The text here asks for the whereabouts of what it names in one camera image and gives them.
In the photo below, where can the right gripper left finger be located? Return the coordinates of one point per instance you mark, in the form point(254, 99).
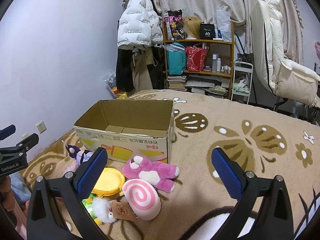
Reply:
point(44, 219)

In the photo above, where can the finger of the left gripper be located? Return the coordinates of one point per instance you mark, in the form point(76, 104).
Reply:
point(6, 132)
point(23, 146)

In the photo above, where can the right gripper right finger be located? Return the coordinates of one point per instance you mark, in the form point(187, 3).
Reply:
point(274, 219)

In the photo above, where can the green tissue pack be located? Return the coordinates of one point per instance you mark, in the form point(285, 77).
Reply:
point(88, 206)

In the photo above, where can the white fluffy chick plush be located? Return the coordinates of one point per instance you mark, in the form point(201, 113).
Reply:
point(102, 209)

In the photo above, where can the white-haired purple doll plush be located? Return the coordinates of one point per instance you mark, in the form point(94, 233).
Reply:
point(79, 155)

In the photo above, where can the yellow round plush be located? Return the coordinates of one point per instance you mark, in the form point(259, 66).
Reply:
point(110, 183)

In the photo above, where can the pink swirl roll plush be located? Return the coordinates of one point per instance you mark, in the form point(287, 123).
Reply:
point(142, 198)

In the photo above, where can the pink bear plush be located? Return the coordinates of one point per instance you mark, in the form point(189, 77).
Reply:
point(160, 175)

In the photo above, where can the person left hand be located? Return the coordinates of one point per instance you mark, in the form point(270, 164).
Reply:
point(9, 200)

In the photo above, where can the brown bear paper tag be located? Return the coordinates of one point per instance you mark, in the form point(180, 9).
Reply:
point(123, 211)

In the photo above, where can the brown flower pattern carpet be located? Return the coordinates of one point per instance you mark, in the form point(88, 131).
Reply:
point(262, 141)

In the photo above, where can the open cardboard box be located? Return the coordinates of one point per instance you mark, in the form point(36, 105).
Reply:
point(129, 127)

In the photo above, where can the plastic bag of toys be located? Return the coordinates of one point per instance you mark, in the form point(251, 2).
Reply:
point(110, 80)

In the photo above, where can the black hanging coat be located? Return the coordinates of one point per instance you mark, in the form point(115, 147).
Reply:
point(124, 78)

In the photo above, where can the cream padded chair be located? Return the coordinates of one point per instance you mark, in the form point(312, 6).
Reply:
point(281, 76)

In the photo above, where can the white trolley cart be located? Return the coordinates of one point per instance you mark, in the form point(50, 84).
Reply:
point(242, 82)

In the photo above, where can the beige trench coat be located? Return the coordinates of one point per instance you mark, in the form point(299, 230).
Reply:
point(140, 74)

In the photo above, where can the white puffer jacket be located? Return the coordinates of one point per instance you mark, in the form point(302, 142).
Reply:
point(140, 25)

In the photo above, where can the wooden shelf unit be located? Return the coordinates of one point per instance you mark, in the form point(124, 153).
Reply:
point(224, 52)

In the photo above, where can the stack of books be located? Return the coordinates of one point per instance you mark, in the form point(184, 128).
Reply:
point(177, 82)

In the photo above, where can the red gift bag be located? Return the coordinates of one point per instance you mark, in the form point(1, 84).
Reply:
point(196, 58)

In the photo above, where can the teal bag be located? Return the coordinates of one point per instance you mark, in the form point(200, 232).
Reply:
point(176, 58)

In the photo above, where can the purple patterned bag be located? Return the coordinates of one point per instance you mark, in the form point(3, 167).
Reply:
point(173, 25)

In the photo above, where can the black box with 40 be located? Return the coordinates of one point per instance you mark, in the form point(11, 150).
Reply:
point(207, 31)

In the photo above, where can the white plastic bag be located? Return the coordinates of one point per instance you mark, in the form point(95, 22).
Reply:
point(223, 19)

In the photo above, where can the blonde wig head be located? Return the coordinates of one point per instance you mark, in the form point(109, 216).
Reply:
point(191, 27)

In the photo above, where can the beige curtain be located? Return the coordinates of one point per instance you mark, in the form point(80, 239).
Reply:
point(240, 11)

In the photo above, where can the wall socket plate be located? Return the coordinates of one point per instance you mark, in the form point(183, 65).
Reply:
point(25, 135)

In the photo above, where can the wall power outlet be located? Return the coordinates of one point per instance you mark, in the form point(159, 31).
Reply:
point(41, 127)

